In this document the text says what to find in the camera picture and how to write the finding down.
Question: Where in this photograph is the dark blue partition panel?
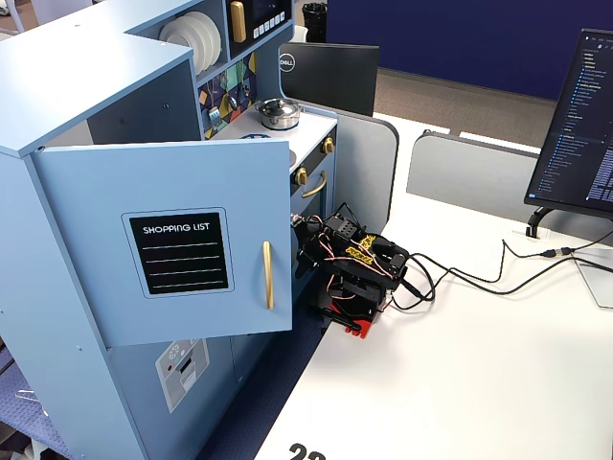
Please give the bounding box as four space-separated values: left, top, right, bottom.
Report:
325 0 613 103

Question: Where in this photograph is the black number sticker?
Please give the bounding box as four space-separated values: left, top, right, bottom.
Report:
288 443 327 460

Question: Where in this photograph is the silver toy ladle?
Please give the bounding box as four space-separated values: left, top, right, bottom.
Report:
223 76 239 112

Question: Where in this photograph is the gray ice dispenser sticker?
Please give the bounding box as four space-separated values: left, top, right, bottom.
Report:
154 338 212 414

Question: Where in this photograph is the gold oven handle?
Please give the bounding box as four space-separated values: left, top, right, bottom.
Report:
301 171 329 199

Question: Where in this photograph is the light blue cabinet door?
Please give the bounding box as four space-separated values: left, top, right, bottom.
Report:
29 139 294 349

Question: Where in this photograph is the toy microwave with gold handle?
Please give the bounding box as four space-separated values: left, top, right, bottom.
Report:
224 0 294 61

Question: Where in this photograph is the gray rounded desk divider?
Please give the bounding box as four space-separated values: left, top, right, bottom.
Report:
302 103 401 227

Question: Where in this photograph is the gold cabinet door handle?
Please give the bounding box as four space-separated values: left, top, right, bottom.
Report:
261 241 277 311

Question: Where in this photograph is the black trash bin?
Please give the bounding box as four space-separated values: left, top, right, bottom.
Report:
302 2 329 44

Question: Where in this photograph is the silver toy pot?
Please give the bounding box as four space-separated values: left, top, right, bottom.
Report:
261 110 303 131

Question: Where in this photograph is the red and black robot base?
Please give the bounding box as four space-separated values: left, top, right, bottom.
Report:
307 290 392 340

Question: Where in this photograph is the black shopping list chalkboard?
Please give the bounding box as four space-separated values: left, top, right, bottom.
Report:
128 212 231 296

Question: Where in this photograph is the silver toy spatula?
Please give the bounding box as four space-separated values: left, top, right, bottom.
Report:
208 88 224 128

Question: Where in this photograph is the gray low desk divider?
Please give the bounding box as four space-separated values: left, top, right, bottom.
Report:
405 129 542 227

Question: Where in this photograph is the white plates stack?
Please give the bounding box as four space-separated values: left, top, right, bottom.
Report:
172 12 213 77

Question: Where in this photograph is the light blue toy kitchen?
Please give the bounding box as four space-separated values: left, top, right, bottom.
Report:
0 0 339 460

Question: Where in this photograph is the black Dell monitor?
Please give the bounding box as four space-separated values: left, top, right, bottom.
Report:
279 41 380 119

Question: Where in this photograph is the gray flat stand plate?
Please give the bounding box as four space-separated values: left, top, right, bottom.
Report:
574 248 613 310

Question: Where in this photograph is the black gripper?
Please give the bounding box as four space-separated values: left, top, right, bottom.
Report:
294 218 339 281

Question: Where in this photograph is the black monitor showing code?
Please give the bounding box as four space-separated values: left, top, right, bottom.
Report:
524 28 613 219

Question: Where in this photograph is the thick black cable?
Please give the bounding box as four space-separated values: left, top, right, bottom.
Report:
390 253 613 311

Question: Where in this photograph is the white toy plate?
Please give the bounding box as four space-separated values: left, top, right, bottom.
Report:
191 10 223 68
159 17 198 74

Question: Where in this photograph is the black cable with adapter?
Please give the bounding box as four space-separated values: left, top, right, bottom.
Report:
409 238 613 285

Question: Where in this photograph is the gold microwave handle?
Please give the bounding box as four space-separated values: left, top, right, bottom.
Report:
229 1 248 44

